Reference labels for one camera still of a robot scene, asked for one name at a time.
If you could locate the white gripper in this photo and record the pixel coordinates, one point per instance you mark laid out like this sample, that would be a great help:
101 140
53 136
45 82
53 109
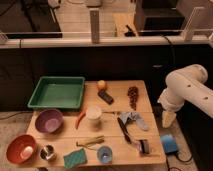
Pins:
171 103

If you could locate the white object in red bowl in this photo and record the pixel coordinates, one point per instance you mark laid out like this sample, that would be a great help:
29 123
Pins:
26 152

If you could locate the purple bowl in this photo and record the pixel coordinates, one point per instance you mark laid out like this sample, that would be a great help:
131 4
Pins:
49 121

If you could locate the white cup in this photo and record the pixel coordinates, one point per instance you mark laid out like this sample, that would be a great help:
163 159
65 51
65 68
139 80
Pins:
93 114

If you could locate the white horizontal rail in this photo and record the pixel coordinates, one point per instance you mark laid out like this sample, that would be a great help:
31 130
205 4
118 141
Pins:
105 41

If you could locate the dark red grape bunch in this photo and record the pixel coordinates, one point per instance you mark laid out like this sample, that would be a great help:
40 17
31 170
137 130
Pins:
133 94

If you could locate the orange fruit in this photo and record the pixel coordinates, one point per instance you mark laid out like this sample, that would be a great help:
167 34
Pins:
101 85

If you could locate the black scrub brush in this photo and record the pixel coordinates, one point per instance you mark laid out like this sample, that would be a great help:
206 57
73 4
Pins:
142 146

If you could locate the red bowl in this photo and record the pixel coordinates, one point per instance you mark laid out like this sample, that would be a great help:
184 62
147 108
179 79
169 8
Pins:
17 145

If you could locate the green plastic tray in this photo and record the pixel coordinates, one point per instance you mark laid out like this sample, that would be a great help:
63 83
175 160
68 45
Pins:
58 92

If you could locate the teal sponge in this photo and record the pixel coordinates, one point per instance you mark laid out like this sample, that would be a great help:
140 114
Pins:
75 158

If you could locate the black object on far table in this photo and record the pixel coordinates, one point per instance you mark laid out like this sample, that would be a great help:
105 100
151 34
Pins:
129 32

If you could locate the black handled utensil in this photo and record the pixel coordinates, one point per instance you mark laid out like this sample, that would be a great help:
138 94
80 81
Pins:
124 130

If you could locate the white angled bracket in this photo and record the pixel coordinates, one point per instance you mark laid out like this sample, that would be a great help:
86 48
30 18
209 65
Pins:
192 23

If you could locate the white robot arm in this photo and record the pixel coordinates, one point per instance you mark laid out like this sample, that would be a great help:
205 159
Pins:
185 84

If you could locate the small metal cup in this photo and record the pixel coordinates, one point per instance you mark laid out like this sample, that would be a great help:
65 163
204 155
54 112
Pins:
47 153

